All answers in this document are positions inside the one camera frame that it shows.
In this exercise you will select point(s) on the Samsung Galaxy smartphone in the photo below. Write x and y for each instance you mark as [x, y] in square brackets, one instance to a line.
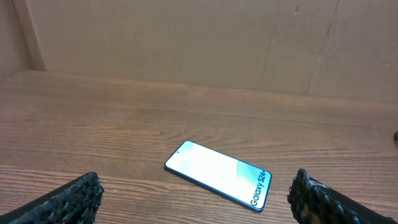
[231, 178]

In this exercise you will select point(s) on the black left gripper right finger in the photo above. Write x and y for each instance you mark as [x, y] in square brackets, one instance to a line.
[314, 202]

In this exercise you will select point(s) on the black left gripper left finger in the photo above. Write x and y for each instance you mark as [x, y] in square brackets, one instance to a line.
[75, 202]

